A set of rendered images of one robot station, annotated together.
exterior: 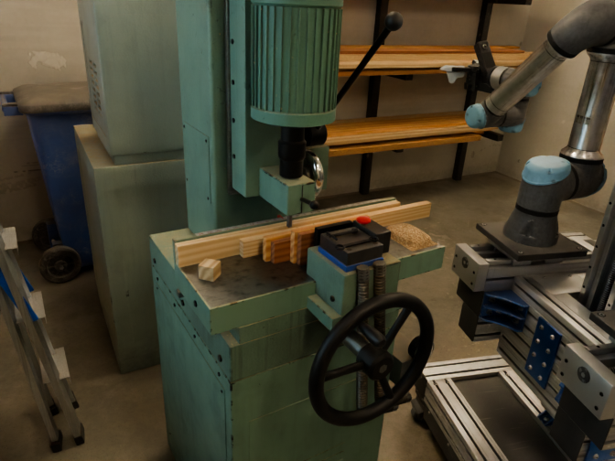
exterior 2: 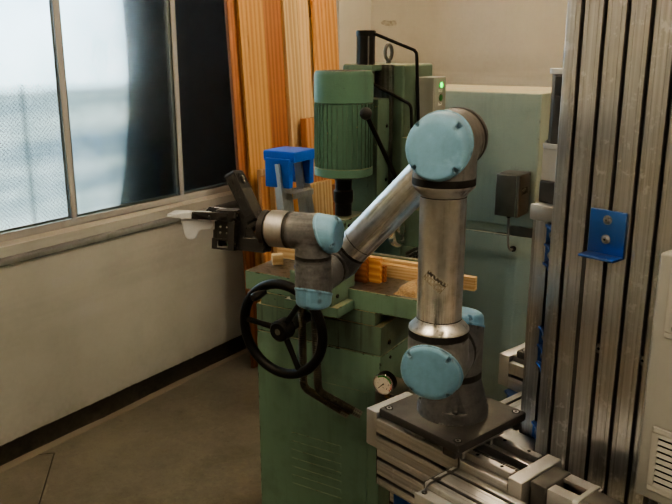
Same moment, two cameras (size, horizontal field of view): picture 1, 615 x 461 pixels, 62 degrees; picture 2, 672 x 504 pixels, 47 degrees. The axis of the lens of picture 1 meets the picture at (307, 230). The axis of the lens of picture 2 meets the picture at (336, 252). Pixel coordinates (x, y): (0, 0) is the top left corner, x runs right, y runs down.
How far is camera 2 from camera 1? 2.02 m
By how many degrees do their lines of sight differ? 59
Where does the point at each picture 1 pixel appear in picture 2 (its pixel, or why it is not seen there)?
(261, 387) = (274, 345)
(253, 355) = (269, 316)
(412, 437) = not seen: outside the picture
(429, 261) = (405, 308)
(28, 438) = not seen: hidden behind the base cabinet
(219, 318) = (249, 278)
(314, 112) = (329, 169)
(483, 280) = (505, 373)
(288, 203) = not seen: hidden behind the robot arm
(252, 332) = (268, 299)
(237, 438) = (261, 376)
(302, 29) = (321, 116)
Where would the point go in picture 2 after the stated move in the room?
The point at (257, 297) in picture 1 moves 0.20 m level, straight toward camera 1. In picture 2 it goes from (270, 275) to (210, 286)
